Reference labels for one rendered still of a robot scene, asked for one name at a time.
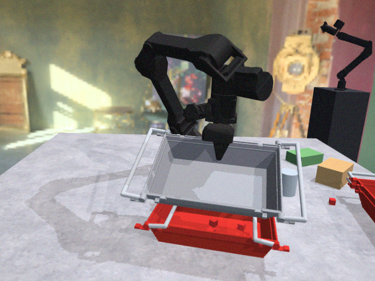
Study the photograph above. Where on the green flat block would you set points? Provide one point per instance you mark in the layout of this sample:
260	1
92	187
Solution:
308	157

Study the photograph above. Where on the tan box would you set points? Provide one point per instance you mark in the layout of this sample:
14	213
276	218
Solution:
333	172

